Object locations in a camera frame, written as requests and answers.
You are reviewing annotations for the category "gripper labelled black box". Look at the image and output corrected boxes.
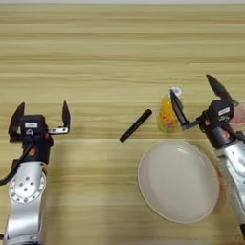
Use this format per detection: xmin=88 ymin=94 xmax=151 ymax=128
xmin=19 ymin=114 xmax=48 ymax=139
xmin=207 ymin=99 xmax=236 ymax=127

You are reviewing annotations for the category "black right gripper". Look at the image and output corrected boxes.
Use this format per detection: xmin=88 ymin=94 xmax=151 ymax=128
xmin=168 ymin=74 xmax=245 ymax=151

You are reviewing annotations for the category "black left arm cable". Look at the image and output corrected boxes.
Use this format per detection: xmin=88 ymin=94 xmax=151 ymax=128
xmin=0 ymin=143 xmax=36 ymax=187

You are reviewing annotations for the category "pink plastic cup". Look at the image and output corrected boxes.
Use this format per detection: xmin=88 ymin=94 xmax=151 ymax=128
xmin=229 ymin=101 xmax=245 ymax=132

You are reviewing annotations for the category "left gripper labelled black box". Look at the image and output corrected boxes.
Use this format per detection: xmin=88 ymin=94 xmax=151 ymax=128
xmin=19 ymin=114 xmax=48 ymax=139

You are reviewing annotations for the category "beige round plate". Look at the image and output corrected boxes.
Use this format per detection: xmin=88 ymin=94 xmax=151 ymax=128
xmin=137 ymin=139 xmax=221 ymax=224

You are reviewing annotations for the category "black marker pen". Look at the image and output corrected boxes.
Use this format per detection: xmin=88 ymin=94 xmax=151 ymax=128
xmin=119 ymin=108 xmax=153 ymax=144

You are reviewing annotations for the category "orange juice bottle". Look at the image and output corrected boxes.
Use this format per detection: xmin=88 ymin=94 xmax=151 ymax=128
xmin=156 ymin=84 xmax=185 ymax=134

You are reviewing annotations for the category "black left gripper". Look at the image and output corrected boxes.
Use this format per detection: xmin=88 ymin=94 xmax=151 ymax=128
xmin=8 ymin=100 xmax=72 ymax=166

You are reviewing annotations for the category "right gripper labelled black box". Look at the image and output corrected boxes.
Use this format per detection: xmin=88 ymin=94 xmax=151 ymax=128
xmin=207 ymin=99 xmax=236 ymax=127

